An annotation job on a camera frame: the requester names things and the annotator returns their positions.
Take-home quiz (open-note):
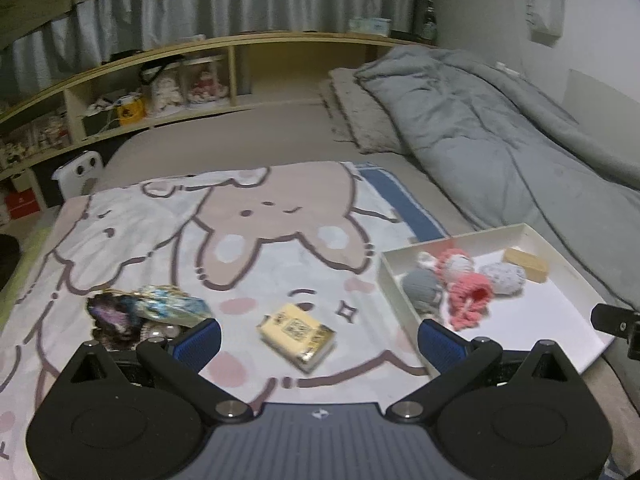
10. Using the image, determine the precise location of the grey crochet ball toy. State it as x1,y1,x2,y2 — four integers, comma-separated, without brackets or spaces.
401,268,444,323

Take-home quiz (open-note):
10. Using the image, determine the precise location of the white speckled crochet ball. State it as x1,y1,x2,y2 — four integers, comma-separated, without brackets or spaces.
478,262,526,296

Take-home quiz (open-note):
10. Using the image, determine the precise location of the braided pearl hair accessory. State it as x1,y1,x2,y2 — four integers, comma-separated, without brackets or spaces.
140,321,186,341

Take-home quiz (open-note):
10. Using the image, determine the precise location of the beige fluffy pillow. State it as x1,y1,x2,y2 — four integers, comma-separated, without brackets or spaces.
318,67,410,155

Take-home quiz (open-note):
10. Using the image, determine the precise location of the yellow bag on shelf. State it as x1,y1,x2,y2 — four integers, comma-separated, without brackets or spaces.
116,96,146,126

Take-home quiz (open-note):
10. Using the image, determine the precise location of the pink crochet doll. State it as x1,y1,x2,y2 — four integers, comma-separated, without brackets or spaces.
418,248,494,332

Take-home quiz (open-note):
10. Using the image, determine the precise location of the wooden headboard shelf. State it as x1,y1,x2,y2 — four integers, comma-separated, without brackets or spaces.
1,32,400,207

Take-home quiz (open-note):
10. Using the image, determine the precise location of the cartoon bear print blanket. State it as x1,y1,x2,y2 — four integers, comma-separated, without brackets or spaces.
1,162,444,479

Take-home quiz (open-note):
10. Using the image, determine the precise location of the gold card box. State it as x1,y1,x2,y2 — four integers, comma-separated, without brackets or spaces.
257,304,336,373

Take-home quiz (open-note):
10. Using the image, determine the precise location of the white hanging bag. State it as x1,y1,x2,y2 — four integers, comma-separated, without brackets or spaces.
526,0,565,47

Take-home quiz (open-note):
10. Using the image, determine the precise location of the red doll in clear box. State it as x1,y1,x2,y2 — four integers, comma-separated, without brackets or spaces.
183,55,229,107

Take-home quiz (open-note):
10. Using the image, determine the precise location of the tan wooden block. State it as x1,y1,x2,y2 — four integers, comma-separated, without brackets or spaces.
502,247,549,283

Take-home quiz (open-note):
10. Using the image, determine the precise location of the blue floral drawstring pouch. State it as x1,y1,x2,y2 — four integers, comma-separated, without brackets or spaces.
132,285,214,327

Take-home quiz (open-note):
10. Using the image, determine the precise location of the grey curtain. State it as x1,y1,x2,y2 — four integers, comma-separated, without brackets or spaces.
1,0,414,100

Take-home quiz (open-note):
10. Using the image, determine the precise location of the tissue pack on shelf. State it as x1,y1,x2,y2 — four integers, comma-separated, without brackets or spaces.
348,16,390,37

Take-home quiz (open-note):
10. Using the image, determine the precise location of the grey quilted duvet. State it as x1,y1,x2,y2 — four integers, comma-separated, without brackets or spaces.
356,46,639,308

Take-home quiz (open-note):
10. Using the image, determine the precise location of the green glass bottle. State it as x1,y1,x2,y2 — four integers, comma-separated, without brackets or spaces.
419,0,438,44

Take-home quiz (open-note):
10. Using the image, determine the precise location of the white shallow cardboard tray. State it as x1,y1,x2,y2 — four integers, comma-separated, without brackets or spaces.
378,224,613,373

